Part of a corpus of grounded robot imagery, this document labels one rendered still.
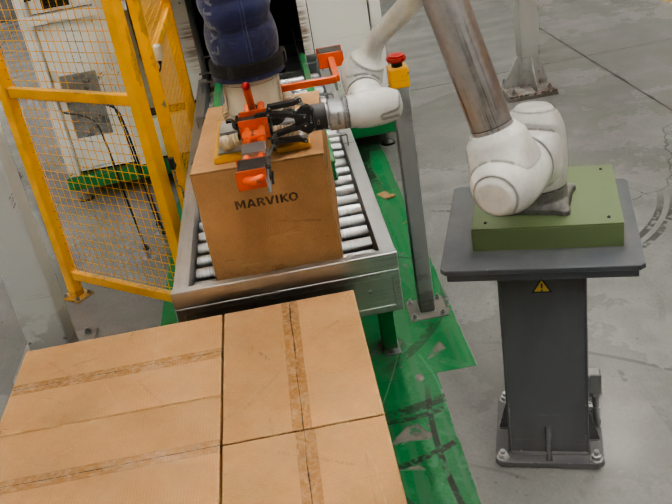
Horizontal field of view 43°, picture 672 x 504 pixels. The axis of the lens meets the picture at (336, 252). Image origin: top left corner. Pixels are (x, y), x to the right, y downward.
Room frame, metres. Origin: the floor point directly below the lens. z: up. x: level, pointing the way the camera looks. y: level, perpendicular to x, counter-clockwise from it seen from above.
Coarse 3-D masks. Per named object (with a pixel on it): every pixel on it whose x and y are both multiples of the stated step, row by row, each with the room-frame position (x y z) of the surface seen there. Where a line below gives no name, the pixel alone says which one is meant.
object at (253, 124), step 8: (240, 112) 2.33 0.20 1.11; (248, 112) 2.32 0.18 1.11; (256, 112) 2.32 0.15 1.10; (240, 120) 2.29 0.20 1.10; (248, 120) 2.25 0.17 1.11; (256, 120) 2.25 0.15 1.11; (264, 120) 2.25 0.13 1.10; (240, 128) 2.25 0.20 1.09; (256, 128) 2.25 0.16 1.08; (272, 128) 2.27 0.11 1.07; (240, 136) 2.26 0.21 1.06
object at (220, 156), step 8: (224, 120) 2.70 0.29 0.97; (216, 136) 2.56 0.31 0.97; (216, 144) 2.49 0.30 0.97; (216, 152) 2.42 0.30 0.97; (224, 152) 2.39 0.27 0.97; (232, 152) 2.39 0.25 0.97; (240, 152) 2.38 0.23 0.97; (216, 160) 2.37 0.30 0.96; (224, 160) 2.37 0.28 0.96; (232, 160) 2.37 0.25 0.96
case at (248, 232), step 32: (288, 160) 2.32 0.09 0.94; (320, 160) 2.32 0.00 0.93; (224, 192) 2.33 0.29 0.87; (256, 192) 2.33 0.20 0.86; (288, 192) 2.33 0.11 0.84; (320, 192) 2.32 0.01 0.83; (224, 224) 2.33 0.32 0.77; (256, 224) 2.33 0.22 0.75; (288, 224) 2.33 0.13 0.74; (320, 224) 2.32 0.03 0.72; (224, 256) 2.33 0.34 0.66; (256, 256) 2.33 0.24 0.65; (288, 256) 2.33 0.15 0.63; (320, 256) 2.32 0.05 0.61
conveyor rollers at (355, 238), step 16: (288, 80) 4.47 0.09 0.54; (336, 144) 3.40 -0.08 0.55; (336, 160) 3.22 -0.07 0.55; (336, 192) 2.94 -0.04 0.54; (352, 192) 2.94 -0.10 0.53; (352, 208) 2.76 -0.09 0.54; (352, 224) 2.67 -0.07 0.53; (352, 240) 2.51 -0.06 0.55; (368, 240) 2.50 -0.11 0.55; (208, 256) 2.58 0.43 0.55; (208, 272) 2.48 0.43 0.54
